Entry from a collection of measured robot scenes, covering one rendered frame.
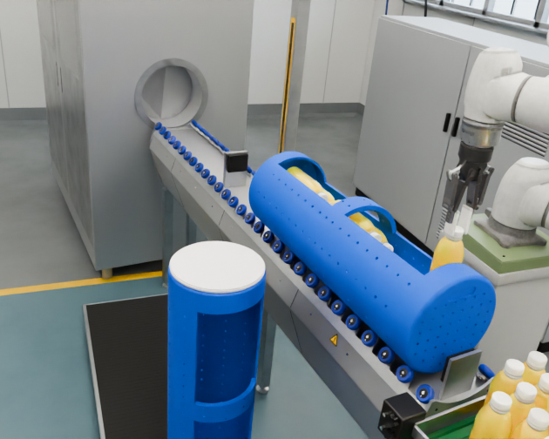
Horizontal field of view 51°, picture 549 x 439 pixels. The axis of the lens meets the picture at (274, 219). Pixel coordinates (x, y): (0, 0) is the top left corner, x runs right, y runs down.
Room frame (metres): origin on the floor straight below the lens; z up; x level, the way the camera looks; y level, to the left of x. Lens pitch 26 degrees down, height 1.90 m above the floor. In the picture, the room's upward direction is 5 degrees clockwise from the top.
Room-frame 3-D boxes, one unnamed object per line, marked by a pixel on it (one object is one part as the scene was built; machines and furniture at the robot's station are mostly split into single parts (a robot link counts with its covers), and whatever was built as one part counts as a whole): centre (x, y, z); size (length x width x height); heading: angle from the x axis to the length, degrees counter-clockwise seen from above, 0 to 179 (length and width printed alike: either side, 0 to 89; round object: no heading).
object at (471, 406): (1.04, -0.52, 0.96); 0.40 x 0.01 x 0.03; 120
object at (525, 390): (0.94, -0.56, 1.10); 0.04 x 0.04 x 0.02
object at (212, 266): (1.43, 0.15, 1.03); 0.28 x 0.28 x 0.01
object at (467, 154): (1.28, -0.45, 1.47); 0.08 x 0.07 x 0.09; 120
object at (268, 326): (2.05, -0.02, 0.31); 0.06 x 0.06 x 0.63; 30
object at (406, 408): (0.97, -0.33, 0.95); 0.10 x 0.07 x 0.10; 120
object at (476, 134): (1.28, -0.45, 1.55); 0.09 x 0.09 x 0.06
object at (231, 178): (2.26, 0.18, 1.00); 0.10 x 0.04 x 0.15; 120
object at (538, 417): (0.86, -0.56, 1.10); 0.04 x 0.04 x 0.02
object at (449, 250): (1.28, -0.45, 1.18); 0.07 x 0.07 x 0.19
